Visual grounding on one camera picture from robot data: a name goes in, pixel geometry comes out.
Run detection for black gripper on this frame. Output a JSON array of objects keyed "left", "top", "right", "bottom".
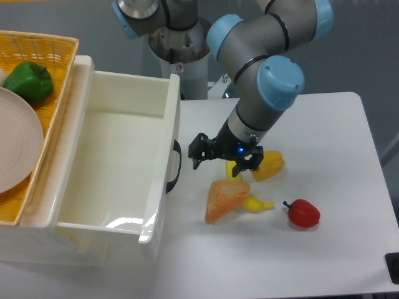
[{"left": 188, "top": 126, "right": 264, "bottom": 176}]

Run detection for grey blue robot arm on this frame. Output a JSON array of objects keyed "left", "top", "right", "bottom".
[{"left": 112, "top": 1, "right": 334, "bottom": 175}]

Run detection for white drawer cabinet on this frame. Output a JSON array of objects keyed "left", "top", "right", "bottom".
[{"left": 1, "top": 55, "right": 108, "bottom": 266}]

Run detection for orange toy sandwich slice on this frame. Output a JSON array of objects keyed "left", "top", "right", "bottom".
[{"left": 204, "top": 179, "right": 250, "bottom": 224}]

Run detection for yellow toy bell pepper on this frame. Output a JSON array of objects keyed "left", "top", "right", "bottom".
[{"left": 252, "top": 151, "right": 285, "bottom": 181}]

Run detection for yellow toy banana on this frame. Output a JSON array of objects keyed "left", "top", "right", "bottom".
[{"left": 226, "top": 161, "right": 274, "bottom": 212}]

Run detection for red toy bell pepper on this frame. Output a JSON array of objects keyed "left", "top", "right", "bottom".
[{"left": 283, "top": 199, "right": 320, "bottom": 229}]

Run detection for black object at edge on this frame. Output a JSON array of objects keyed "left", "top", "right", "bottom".
[{"left": 385, "top": 252, "right": 399, "bottom": 285}]

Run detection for yellow woven basket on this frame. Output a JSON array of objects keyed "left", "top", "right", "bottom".
[{"left": 1, "top": 30, "right": 79, "bottom": 227}]

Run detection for beige plate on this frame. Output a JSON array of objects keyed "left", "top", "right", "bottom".
[{"left": 1, "top": 88, "right": 44, "bottom": 192}]

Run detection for green toy bell pepper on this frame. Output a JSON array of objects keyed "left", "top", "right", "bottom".
[{"left": 2, "top": 62, "right": 54, "bottom": 104}]

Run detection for white object in basket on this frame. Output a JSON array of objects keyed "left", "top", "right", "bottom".
[{"left": 0, "top": 68, "right": 8, "bottom": 87}]

